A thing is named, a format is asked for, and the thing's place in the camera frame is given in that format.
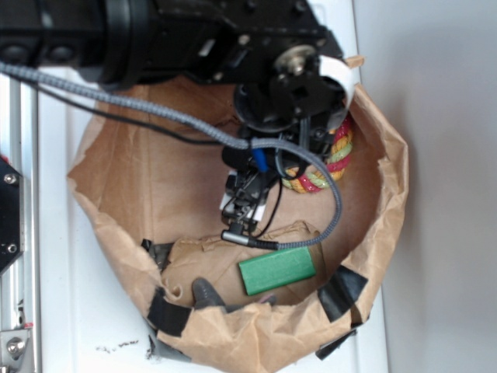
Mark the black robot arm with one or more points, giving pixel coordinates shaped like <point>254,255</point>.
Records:
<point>270,51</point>

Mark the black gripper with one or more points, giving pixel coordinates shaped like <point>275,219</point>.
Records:
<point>301,109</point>

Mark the aluminium frame rail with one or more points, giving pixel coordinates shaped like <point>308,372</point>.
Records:
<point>20,291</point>

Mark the green rectangular block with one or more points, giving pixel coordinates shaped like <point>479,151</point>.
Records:
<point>277,269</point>

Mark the black mounting bracket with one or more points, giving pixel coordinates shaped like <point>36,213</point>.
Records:
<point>11,215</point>

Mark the white plastic tray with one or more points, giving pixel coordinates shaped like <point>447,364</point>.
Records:
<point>87,321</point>

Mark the silver corner bracket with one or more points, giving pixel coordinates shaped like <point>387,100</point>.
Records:
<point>17,351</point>

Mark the brown paper bag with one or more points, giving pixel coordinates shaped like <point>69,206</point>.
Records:
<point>154,206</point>

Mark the dark gray object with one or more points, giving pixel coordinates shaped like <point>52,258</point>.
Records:
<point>205,294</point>

